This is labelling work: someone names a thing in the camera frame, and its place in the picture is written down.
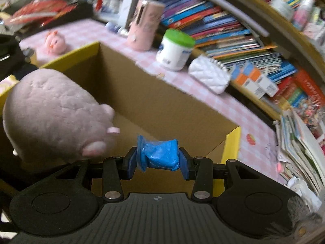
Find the pink plush toy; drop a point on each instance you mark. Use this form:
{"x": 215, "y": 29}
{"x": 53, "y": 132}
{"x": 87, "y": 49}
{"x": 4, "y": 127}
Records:
{"x": 50, "y": 111}

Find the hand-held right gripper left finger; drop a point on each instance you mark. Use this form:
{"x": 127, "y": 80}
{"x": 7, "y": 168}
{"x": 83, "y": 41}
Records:
{"x": 132, "y": 163}

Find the red printed box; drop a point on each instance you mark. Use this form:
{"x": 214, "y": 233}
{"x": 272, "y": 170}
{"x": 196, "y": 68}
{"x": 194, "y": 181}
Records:
{"x": 309, "y": 99}

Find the orange and blue carton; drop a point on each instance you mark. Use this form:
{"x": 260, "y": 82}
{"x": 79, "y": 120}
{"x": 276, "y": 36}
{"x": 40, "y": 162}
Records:
{"x": 245, "y": 81}
{"x": 266, "y": 83}

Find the pink checkered tablecloth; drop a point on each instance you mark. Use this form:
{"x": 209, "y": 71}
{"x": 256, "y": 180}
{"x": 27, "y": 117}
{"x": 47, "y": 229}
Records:
{"x": 83, "y": 34}

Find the white jar with green lid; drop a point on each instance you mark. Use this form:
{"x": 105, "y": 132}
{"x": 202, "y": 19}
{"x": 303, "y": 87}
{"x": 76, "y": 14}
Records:
{"x": 174, "y": 52}

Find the row of colourful books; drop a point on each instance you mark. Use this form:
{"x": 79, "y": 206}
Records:
{"x": 215, "y": 28}

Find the blue plastic bag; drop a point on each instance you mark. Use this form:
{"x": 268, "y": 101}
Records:
{"x": 158, "y": 155}

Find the small blue and white bottle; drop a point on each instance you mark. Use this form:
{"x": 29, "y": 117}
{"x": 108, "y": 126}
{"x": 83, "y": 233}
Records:
{"x": 115, "y": 28}

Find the yellow cardboard box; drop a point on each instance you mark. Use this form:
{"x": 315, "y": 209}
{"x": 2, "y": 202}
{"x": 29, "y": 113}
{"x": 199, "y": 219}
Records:
{"x": 152, "y": 94}

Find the pink cylindrical tumbler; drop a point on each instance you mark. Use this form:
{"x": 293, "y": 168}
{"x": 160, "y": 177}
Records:
{"x": 143, "y": 22}

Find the pile of red packets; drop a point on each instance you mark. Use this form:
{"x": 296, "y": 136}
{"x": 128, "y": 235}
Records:
{"x": 40, "y": 11}

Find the white shelf unit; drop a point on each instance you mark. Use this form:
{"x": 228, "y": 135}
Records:
{"x": 132, "y": 0}

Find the stack of paper booklets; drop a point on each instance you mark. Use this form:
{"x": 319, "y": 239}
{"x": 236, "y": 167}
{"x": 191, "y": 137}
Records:
{"x": 297, "y": 147}

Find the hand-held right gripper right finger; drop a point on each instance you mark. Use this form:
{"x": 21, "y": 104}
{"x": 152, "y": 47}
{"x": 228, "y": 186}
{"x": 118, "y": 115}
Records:
{"x": 183, "y": 163}

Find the white quilted purse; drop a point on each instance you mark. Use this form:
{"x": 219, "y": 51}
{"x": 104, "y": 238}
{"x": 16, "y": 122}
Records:
{"x": 209, "y": 75}

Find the small pink pig toy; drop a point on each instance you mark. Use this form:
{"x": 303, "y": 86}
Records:
{"x": 55, "y": 42}

